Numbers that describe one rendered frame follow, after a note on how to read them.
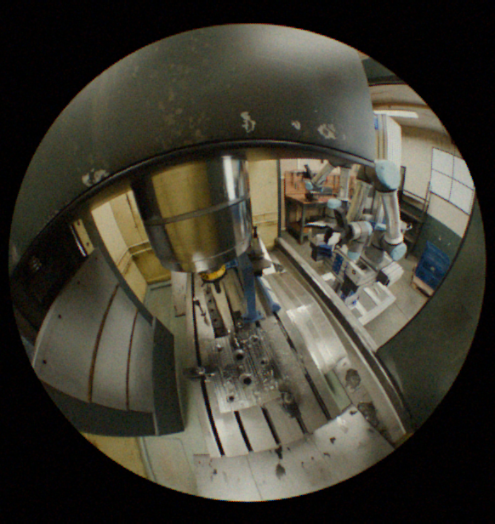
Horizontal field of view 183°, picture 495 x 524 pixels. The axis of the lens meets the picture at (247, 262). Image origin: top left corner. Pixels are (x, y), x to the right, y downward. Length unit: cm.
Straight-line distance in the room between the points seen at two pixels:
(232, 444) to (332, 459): 51
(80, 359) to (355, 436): 111
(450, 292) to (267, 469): 100
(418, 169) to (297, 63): 467
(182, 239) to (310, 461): 97
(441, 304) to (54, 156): 84
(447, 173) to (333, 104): 452
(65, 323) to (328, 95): 59
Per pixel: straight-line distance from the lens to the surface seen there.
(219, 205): 15
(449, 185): 459
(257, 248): 52
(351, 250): 78
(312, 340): 90
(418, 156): 483
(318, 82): 15
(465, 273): 65
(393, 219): 82
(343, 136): 15
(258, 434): 65
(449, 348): 78
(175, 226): 15
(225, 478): 99
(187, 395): 100
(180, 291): 128
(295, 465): 94
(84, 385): 52
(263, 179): 133
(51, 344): 47
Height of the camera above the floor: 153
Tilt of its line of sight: 37 degrees down
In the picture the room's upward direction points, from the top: 6 degrees counter-clockwise
